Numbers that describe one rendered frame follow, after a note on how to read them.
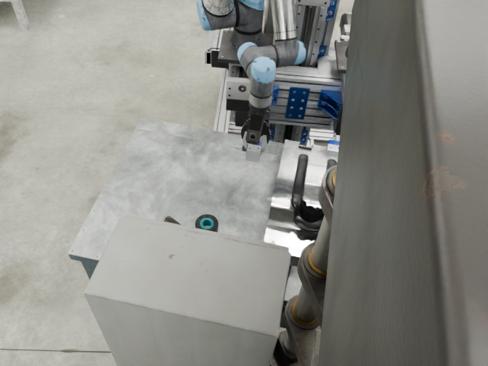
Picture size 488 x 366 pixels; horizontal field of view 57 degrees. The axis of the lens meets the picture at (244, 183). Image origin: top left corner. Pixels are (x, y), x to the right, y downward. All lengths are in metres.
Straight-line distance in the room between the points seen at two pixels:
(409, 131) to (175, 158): 1.65
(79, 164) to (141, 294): 2.31
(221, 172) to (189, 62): 2.06
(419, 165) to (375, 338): 0.07
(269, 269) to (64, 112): 2.78
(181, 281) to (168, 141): 1.21
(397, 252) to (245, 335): 0.55
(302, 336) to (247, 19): 1.21
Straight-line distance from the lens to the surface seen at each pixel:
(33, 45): 4.12
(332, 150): 1.73
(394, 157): 0.20
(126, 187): 1.73
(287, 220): 1.53
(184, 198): 1.67
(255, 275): 0.73
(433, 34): 0.22
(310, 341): 1.17
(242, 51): 1.52
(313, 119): 2.14
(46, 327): 2.41
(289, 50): 1.54
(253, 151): 1.61
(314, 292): 0.94
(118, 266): 0.75
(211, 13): 1.78
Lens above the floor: 2.10
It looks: 49 degrees down
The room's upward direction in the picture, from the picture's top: 5 degrees clockwise
